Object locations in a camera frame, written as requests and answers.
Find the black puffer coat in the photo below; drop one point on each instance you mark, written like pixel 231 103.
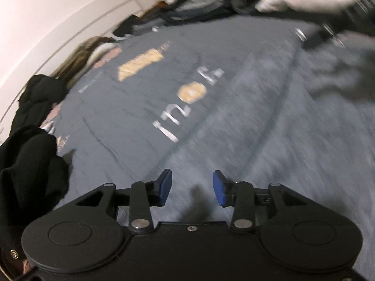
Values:
pixel 35 99

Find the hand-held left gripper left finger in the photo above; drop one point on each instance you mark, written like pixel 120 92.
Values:
pixel 164 187

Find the stack of folded clothes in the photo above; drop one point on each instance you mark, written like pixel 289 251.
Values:
pixel 199 0

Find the dark grey printed quilt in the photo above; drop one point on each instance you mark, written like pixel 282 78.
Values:
pixel 117 108

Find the brown folded quilt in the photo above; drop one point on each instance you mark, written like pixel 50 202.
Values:
pixel 82 52

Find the black jacket brown fleece lining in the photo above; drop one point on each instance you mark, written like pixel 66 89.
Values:
pixel 26 166

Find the grey fleece garment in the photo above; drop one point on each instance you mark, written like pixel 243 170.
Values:
pixel 278 152

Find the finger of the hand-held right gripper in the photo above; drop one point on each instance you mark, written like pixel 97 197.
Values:
pixel 320 36

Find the white bed headboard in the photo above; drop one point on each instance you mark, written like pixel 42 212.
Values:
pixel 58 29

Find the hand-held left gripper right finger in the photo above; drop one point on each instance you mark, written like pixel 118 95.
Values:
pixel 219 188

